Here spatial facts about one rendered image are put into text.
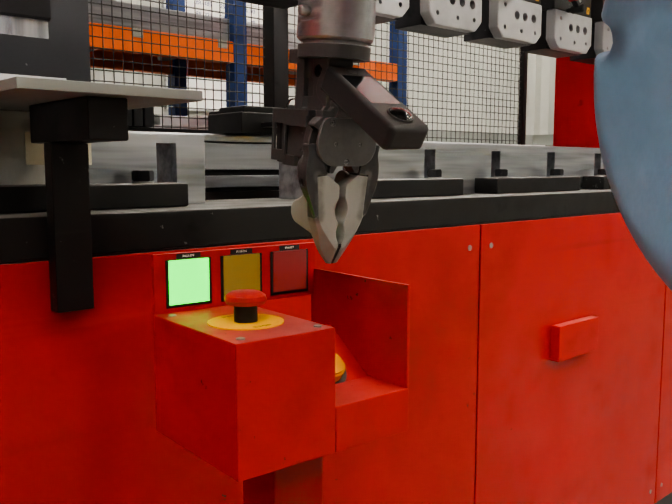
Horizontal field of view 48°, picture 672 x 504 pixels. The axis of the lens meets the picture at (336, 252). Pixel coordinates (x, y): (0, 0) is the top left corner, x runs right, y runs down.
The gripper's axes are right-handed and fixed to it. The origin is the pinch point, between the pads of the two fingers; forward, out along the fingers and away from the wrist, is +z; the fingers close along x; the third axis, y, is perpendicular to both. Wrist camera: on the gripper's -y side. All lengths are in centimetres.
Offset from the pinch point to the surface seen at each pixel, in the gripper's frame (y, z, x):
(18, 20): 38.4, -22.1, 19.2
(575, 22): 44, -35, -97
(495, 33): 42, -30, -70
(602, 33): 45, -34, -109
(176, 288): 9.1, 4.5, 12.8
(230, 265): 9.3, 2.7, 6.6
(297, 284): 9.1, 5.6, -2.0
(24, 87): 9.0, -14.3, 27.1
